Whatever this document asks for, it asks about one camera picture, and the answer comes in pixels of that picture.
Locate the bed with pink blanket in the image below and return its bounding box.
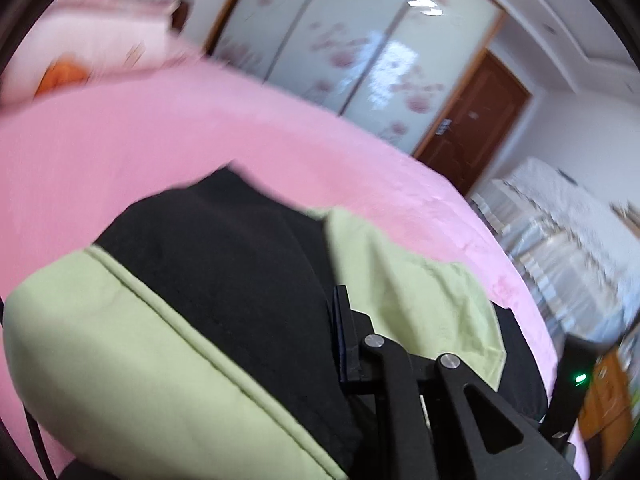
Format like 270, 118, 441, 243
0, 50, 591, 480

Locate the green and black hooded jacket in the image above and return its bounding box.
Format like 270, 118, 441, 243
2, 165, 549, 480

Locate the furniture under white lace cover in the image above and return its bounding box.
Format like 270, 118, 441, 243
470, 157, 640, 347

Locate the brown wooden door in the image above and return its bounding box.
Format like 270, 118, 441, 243
412, 47, 531, 197

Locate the pink pillow with orange print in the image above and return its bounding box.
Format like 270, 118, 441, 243
0, 10, 201, 107

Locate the wardrobe with floral sliding doors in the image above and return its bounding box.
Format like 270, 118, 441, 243
205, 0, 507, 159

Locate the wooden cabinet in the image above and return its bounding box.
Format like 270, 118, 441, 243
577, 345, 637, 467

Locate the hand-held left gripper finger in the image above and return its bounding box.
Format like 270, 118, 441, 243
332, 285, 581, 480

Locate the black cable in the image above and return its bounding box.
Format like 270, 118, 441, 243
20, 400, 59, 480

